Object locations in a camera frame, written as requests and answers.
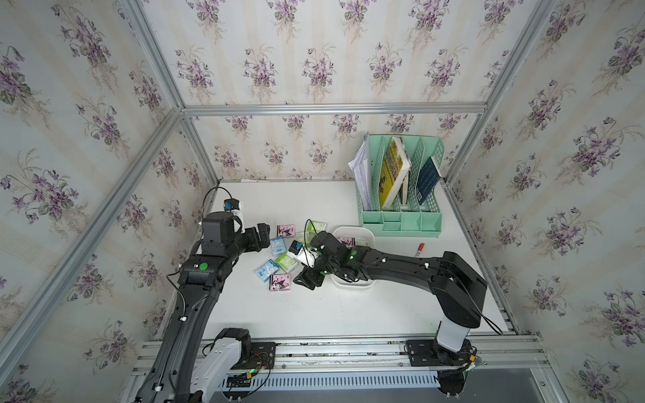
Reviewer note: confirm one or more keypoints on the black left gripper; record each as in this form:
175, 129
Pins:
254, 243

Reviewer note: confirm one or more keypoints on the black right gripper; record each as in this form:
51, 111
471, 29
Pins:
306, 277

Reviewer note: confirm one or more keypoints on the pink tissue pack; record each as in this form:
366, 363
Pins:
286, 231
349, 242
280, 283

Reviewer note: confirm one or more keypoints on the green tissue pack top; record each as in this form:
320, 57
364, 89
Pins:
315, 226

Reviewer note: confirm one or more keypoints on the green tissue pack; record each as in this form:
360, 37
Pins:
286, 263
315, 226
303, 238

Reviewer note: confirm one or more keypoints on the white plastic storage box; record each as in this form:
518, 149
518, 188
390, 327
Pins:
364, 237

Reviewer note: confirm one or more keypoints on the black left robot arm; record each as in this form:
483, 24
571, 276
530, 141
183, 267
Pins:
175, 376

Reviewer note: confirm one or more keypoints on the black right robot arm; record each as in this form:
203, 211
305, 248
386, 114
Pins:
459, 289

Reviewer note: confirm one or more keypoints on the light blue tissue pack upper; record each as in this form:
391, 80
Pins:
278, 246

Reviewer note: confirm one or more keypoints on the light blue tissue pack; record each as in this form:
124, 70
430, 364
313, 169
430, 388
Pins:
278, 246
268, 269

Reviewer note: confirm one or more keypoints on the pink tissue pack top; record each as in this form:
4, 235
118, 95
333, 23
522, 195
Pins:
286, 231

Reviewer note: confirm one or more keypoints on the light blue tissue pack lower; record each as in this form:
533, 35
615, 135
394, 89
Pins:
268, 269

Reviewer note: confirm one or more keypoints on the red capped pen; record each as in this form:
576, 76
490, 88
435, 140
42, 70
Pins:
420, 250

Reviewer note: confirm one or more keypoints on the white paper stack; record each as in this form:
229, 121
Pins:
360, 167

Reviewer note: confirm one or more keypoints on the yellow book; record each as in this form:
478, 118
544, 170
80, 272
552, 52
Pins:
394, 169

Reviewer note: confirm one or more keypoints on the mint green desk organizer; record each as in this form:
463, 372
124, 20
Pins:
413, 216

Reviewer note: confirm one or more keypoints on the dark blue notebook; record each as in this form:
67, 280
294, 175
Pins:
429, 176

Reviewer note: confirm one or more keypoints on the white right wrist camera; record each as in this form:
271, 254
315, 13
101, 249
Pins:
301, 254

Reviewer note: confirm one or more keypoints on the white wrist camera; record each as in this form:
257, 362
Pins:
235, 207
301, 254

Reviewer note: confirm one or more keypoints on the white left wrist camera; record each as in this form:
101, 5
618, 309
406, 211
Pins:
235, 207

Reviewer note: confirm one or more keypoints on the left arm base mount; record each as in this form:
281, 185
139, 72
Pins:
250, 355

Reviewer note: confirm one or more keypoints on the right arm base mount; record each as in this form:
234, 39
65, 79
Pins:
428, 353

